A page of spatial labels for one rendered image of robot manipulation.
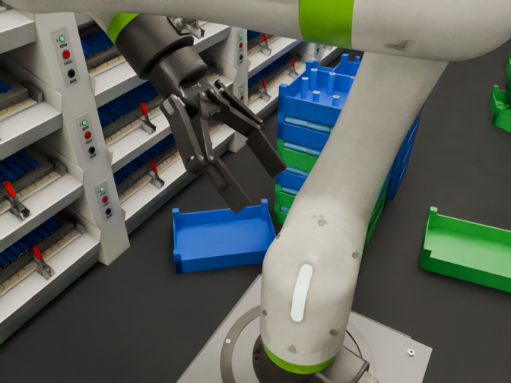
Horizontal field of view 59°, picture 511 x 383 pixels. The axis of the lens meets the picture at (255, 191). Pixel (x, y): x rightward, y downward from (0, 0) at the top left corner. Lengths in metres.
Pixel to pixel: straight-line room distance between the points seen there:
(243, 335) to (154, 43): 0.50
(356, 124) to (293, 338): 0.30
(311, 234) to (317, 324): 0.12
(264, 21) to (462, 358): 1.01
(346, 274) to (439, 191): 1.15
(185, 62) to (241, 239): 0.88
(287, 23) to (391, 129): 0.26
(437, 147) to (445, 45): 1.58
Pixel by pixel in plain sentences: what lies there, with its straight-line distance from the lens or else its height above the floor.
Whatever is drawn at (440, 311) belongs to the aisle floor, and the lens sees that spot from 1.32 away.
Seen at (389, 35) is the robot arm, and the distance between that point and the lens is 0.40.
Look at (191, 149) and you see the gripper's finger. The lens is 0.54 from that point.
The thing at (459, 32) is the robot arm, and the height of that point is 0.87.
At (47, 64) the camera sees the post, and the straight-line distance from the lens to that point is 1.06.
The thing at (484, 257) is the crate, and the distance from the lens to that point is 1.51.
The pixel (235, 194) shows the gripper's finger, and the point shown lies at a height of 0.63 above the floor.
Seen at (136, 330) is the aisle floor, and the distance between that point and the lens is 1.23.
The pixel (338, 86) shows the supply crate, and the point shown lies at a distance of 1.36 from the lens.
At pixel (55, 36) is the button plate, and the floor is 0.66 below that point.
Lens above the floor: 0.98
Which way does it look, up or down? 38 degrees down
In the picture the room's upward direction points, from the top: straight up
